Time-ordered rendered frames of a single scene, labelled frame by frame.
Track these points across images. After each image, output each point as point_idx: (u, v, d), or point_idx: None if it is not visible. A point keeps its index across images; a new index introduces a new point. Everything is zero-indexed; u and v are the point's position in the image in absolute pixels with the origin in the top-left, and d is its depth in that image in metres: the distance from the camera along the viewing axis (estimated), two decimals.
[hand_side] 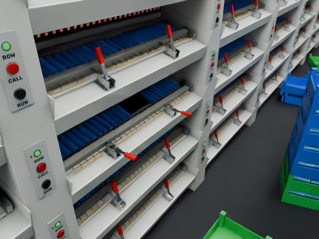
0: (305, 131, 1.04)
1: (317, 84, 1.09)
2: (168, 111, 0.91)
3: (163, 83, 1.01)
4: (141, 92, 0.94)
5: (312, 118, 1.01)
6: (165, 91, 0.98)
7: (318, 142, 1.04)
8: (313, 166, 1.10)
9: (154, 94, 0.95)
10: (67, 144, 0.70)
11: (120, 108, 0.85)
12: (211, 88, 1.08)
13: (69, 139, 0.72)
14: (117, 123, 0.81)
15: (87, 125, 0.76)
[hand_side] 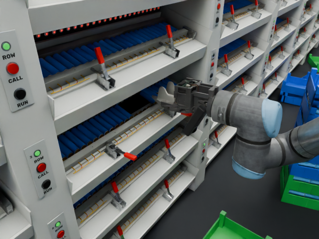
0: None
1: (317, 84, 1.09)
2: (168, 111, 0.91)
3: (163, 83, 1.01)
4: (141, 92, 0.94)
5: (312, 118, 1.01)
6: None
7: None
8: (313, 166, 1.10)
9: None
10: (67, 144, 0.70)
11: (120, 108, 0.85)
12: None
13: (69, 139, 0.72)
14: (117, 123, 0.81)
15: (87, 125, 0.76)
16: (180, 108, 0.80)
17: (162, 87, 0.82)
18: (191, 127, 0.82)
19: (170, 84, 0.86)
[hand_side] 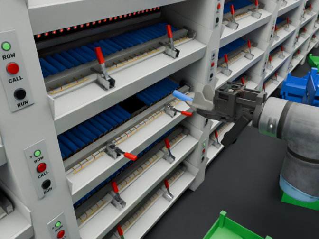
0: None
1: (317, 84, 1.09)
2: (168, 111, 0.91)
3: (163, 83, 1.01)
4: (141, 92, 0.94)
5: None
6: (165, 91, 0.98)
7: None
8: None
9: (154, 94, 0.95)
10: (67, 144, 0.70)
11: (120, 108, 0.85)
12: (211, 88, 1.08)
13: (69, 139, 0.72)
14: (117, 123, 0.81)
15: (87, 125, 0.76)
16: (220, 116, 0.70)
17: (199, 91, 0.72)
18: (231, 138, 0.72)
19: (207, 88, 0.76)
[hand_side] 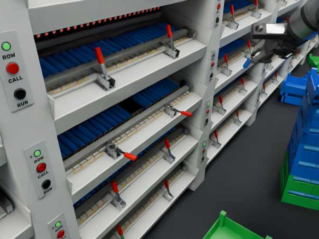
0: (305, 131, 1.04)
1: (248, 65, 1.03)
2: (168, 111, 0.91)
3: (163, 83, 1.01)
4: (141, 92, 0.94)
5: (312, 118, 1.01)
6: (165, 91, 0.98)
7: (318, 142, 1.04)
8: (313, 166, 1.10)
9: (154, 94, 0.95)
10: (67, 144, 0.70)
11: (120, 108, 0.85)
12: (211, 88, 1.08)
13: (69, 139, 0.72)
14: (117, 123, 0.81)
15: (87, 125, 0.76)
16: None
17: None
18: (264, 23, 0.87)
19: (268, 61, 0.97)
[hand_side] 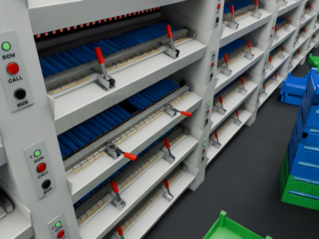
0: (305, 131, 1.04)
1: (136, 101, 0.90)
2: (168, 111, 0.91)
3: (163, 83, 1.01)
4: (141, 92, 0.94)
5: (312, 118, 1.01)
6: (165, 91, 0.98)
7: (318, 142, 1.04)
8: (313, 166, 1.10)
9: (154, 94, 0.95)
10: (67, 144, 0.70)
11: (120, 108, 0.85)
12: (211, 88, 1.08)
13: (69, 139, 0.72)
14: (117, 123, 0.81)
15: (87, 125, 0.76)
16: None
17: None
18: None
19: None
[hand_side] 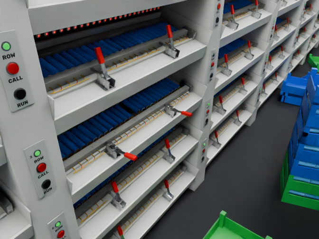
0: (305, 131, 1.04)
1: (136, 101, 0.90)
2: (168, 111, 0.91)
3: (163, 83, 1.01)
4: (141, 92, 0.94)
5: (312, 118, 1.01)
6: (165, 91, 0.98)
7: (318, 142, 1.04)
8: (313, 166, 1.10)
9: (154, 94, 0.95)
10: (67, 144, 0.70)
11: (120, 108, 0.85)
12: (211, 88, 1.08)
13: (69, 139, 0.72)
14: (117, 123, 0.81)
15: (87, 125, 0.76)
16: None
17: None
18: None
19: None
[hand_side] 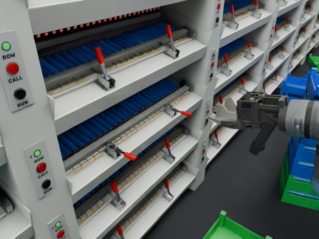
0: None
1: (136, 101, 0.90)
2: (168, 111, 0.91)
3: (163, 83, 1.01)
4: (141, 92, 0.94)
5: None
6: (165, 91, 0.98)
7: None
8: (313, 166, 1.10)
9: (154, 94, 0.95)
10: (67, 144, 0.70)
11: (120, 108, 0.85)
12: (211, 88, 1.08)
13: (69, 139, 0.72)
14: (117, 123, 0.81)
15: (87, 125, 0.76)
16: (246, 125, 0.72)
17: (221, 104, 0.75)
18: (259, 145, 0.73)
19: (229, 100, 0.79)
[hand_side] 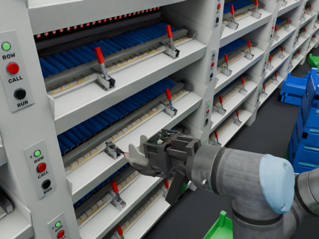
0: (305, 131, 1.04)
1: (132, 99, 0.91)
2: (168, 111, 0.91)
3: (160, 81, 1.01)
4: None
5: (312, 118, 1.01)
6: (162, 89, 0.98)
7: (318, 142, 1.04)
8: (313, 166, 1.10)
9: (150, 91, 0.95)
10: (63, 141, 0.71)
11: (117, 105, 0.85)
12: (211, 88, 1.08)
13: (65, 136, 0.73)
14: (114, 120, 0.81)
15: (83, 123, 0.77)
16: (155, 172, 0.60)
17: (131, 143, 0.63)
18: (173, 195, 0.61)
19: (144, 138, 0.67)
